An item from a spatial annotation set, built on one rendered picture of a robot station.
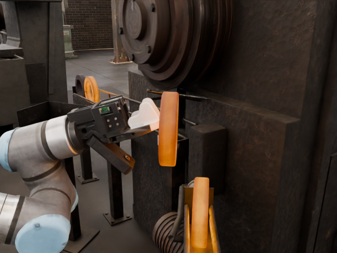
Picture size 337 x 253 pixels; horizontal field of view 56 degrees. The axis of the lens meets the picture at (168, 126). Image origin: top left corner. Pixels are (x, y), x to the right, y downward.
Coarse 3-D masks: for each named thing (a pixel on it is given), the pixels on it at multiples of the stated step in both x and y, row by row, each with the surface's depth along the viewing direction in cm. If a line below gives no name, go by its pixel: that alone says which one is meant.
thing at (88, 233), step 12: (24, 108) 147; (36, 108) 154; (48, 108) 161; (60, 108) 159; (72, 108) 156; (24, 120) 148; (36, 120) 155; (72, 168) 157; (72, 180) 158; (72, 216) 162; (72, 228) 164; (84, 228) 176; (72, 240) 167; (84, 240) 167; (72, 252) 159
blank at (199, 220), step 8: (200, 184) 69; (208, 184) 69; (200, 192) 67; (208, 192) 67; (200, 200) 66; (208, 200) 66; (192, 208) 66; (200, 208) 65; (192, 216) 65; (200, 216) 65; (192, 224) 65; (200, 224) 65; (192, 232) 66; (200, 232) 65; (192, 240) 67; (200, 240) 66
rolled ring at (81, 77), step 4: (76, 76) 210; (80, 76) 204; (84, 76) 205; (76, 80) 212; (80, 80) 203; (84, 80) 202; (76, 84) 213; (80, 84) 214; (76, 88) 215; (80, 88) 215; (80, 92) 215; (84, 92) 202; (84, 96) 204
